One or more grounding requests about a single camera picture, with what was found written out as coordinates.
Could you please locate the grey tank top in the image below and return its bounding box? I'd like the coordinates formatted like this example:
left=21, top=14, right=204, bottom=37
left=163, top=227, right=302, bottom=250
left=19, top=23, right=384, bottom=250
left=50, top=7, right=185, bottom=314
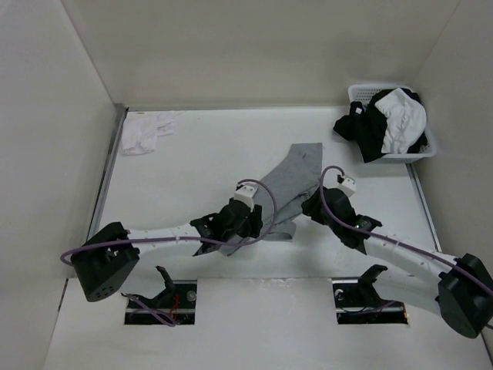
left=219, top=142, right=324, bottom=258

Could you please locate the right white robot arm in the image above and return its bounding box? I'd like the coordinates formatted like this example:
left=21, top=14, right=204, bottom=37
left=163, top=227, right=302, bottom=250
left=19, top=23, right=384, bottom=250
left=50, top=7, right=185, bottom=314
left=301, top=188, right=492, bottom=338

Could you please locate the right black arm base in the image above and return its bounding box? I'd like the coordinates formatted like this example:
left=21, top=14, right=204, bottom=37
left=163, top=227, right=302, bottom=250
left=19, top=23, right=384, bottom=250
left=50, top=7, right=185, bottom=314
left=332, top=264, right=408, bottom=325

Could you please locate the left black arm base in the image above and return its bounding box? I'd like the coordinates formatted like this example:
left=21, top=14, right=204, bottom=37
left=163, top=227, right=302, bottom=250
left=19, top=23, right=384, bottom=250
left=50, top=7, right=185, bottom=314
left=122, top=267, right=198, bottom=327

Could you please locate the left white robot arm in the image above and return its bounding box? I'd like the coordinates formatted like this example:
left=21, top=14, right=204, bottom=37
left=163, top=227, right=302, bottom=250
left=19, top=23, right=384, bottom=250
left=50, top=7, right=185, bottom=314
left=69, top=198, right=263, bottom=302

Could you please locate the black tank top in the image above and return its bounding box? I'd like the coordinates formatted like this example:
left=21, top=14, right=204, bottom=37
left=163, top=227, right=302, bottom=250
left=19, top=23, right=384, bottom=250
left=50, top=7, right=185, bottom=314
left=333, top=89, right=430, bottom=163

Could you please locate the white tank top in basket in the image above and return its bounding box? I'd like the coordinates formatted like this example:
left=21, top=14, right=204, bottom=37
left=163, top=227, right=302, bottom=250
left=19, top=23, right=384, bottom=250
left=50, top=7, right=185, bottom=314
left=374, top=88, right=428, bottom=154

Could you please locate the folded white tank top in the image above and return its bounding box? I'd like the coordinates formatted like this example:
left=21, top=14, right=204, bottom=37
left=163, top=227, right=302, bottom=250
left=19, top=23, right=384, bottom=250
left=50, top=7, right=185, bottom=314
left=119, top=111, right=183, bottom=156

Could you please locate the white plastic basket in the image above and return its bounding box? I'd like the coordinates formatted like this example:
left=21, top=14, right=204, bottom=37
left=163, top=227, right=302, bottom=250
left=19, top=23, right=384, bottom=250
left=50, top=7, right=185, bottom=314
left=347, top=83, right=438, bottom=163

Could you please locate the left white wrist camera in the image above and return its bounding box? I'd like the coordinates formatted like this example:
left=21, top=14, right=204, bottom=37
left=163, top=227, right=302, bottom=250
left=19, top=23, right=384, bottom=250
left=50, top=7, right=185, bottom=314
left=233, top=183, right=258, bottom=211

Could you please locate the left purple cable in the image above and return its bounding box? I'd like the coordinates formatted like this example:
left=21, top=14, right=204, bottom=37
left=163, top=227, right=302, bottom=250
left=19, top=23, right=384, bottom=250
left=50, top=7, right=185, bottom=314
left=60, top=178, right=279, bottom=328

